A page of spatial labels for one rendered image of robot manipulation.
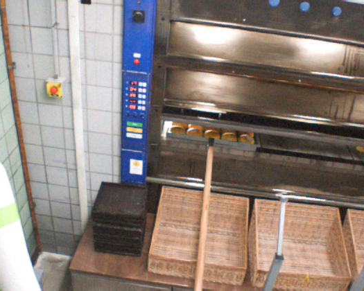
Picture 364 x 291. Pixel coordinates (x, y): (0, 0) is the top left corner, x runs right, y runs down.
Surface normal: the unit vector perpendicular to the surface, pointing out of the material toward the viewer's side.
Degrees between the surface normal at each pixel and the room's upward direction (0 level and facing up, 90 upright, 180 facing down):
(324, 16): 90
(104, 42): 90
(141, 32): 90
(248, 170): 70
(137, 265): 0
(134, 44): 90
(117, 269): 0
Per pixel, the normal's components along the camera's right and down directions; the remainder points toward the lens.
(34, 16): -0.09, 0.53
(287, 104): -0.06, 0.21
